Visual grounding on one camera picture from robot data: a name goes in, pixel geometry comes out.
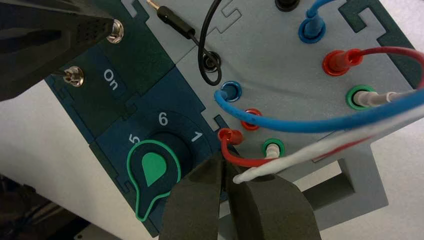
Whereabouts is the red banana plug cable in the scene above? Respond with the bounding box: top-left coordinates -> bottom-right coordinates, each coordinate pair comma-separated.
217,46 -> 424,168

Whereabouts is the metal toggle switch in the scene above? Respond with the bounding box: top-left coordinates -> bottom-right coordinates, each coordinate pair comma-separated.
106,19 -> 125,45
62,65 -> 85,88

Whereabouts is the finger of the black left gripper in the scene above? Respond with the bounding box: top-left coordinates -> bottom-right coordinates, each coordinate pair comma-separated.
0,18 -> 114,102
0,0 -> 114,33

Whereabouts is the blue banana plug cable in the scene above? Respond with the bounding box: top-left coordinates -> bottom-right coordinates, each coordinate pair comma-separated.
214,0 -> 424,134

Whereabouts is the dark green-rimmed rotary knob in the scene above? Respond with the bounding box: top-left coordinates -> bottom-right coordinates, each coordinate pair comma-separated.
126,132 -> 193,222

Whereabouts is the grey and blue control box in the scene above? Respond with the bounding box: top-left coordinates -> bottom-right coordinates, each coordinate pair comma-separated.
44,0 -> 424,239

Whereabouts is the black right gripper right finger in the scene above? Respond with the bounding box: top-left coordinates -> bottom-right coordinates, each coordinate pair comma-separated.
225,162 -> 322,240

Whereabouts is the white banana plug cable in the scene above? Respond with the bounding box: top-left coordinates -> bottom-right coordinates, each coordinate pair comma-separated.
232,90 -> 424,185

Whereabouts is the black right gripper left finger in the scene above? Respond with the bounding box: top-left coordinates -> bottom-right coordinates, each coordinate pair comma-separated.
158,151 -> 223,240

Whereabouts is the black banana plug cable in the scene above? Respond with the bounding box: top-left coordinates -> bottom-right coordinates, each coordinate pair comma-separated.
145,0 -> 223,86

